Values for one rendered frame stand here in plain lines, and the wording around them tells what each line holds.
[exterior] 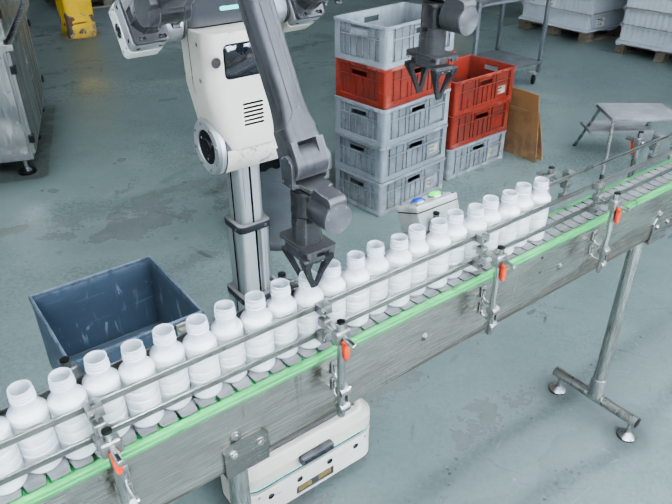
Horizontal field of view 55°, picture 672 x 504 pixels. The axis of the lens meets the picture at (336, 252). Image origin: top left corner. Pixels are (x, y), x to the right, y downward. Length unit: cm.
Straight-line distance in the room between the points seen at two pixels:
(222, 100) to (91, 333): 70
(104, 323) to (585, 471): 170
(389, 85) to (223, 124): 201
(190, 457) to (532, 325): 215
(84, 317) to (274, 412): 68
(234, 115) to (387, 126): 206
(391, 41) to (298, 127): 248
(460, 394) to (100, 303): 151
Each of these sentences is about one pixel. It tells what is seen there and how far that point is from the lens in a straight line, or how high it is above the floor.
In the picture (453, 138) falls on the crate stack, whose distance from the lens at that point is 432.
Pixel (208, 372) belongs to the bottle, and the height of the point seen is 106.
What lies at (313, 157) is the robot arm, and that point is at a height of 142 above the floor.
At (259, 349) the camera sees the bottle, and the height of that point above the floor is 106.
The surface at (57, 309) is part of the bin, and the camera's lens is 177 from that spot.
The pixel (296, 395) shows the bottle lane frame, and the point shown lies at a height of 93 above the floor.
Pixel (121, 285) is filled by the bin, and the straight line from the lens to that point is 180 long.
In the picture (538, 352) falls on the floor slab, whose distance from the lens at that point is 300.
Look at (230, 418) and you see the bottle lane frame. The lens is 127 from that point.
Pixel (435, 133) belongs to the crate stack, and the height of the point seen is 40.
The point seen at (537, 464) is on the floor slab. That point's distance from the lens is 254.
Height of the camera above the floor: 185
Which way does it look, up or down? 31 degrees down
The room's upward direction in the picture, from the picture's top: straight up
